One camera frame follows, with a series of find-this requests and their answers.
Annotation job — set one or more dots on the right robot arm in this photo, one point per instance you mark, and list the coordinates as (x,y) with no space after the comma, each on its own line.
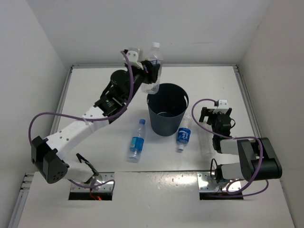
(251,155)

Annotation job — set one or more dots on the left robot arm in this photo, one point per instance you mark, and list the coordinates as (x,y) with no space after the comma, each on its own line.
(50,154)

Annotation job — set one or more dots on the metal base plate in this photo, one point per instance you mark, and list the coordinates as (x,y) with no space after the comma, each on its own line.
(207,184)
(103,183)

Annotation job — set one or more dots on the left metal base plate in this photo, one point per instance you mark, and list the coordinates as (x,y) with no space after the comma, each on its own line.
(103,183)

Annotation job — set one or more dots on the clear bottle orange blue label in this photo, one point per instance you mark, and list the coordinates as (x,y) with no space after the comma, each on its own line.
(155,58)

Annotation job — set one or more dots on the blue cap water bottle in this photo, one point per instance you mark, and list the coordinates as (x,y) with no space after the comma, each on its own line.
(137,142)

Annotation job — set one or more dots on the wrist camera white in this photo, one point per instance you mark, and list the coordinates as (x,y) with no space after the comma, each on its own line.
(135,56)
(221,106)

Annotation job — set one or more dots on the white cap blue label bottle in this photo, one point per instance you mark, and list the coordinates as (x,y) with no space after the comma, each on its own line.
(184,132)

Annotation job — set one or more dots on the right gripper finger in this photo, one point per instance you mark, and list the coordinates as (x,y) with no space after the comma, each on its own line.
(229,112)
(206,113)

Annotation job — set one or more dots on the clear unlabelled plastic bottle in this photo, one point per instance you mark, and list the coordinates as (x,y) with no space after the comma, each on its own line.
(205,140)

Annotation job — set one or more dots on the aluminium frame rail left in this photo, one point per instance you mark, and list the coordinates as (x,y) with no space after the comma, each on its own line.
(60,106)

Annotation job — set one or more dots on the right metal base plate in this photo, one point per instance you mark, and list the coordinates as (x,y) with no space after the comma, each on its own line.
(207,184)

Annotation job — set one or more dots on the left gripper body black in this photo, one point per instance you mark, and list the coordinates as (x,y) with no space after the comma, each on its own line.
(138,75)

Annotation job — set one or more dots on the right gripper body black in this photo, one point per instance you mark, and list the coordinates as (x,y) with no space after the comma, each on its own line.
(214,118)

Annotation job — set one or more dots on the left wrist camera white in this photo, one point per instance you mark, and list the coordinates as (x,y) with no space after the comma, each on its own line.
(135,56)

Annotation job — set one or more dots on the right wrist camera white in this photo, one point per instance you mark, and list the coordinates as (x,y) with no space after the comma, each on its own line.
(221,106)

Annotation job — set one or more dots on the dark round waste bin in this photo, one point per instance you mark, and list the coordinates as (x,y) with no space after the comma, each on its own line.
(167,108)

